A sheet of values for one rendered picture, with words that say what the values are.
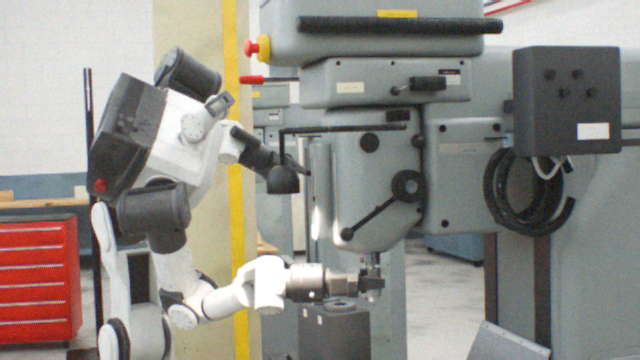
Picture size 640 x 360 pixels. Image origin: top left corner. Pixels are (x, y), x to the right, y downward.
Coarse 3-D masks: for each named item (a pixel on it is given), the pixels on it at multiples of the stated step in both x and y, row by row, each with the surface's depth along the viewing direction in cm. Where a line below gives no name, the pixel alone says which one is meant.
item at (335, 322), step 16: (304, 304) 215; (320, 304) 213; (336, 304) 209; (352, 304) 207; (304, 320) 215; (320, 320) 205; (336, 320) 201; (352, 320) 203; (368, 320) 205; (304, 336) 216; (320, 336) 206; (336, 336) 201; (352, 336) 203; (368, 336) 205; (304, 352) 217; (320, 352) 206; (336, 352) 201; (352, 352) 203; (368, 352) 205
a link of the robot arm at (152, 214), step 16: (160, 192) 175; (128, 208) 172; (144, 208) 172; (160, 208) 172; (128, 224) 172; (144, 224) 172; (160, 224) 173; (176, 224) 173; (160, 240) 175; (176, 240) 177
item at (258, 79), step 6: (240, 78) 175; (246, 78) 175; (252, 78) 175; (258, 78) 175; (264, 78) 176; (270, 78) 177; (276, 78) 177; (282, 78) 177; (288, 78) 178; (294, 78) 178; (252, 84) 176; (258, 84) 176
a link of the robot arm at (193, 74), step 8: (192, 56) 201; (184, 64) 197; (192, 64) 199; (200, 64) 201; (184, 72) 197; (192, 72) 199; (200, 72) 200; (208, 72) 202; (176, 80) 198; (184, 80) 199; (192, 80) 199; (200, 80) 200; (208, 80) 202; (160, 88) 206; (192, 88) 201; (200, 88) 201; (208, 88) 202
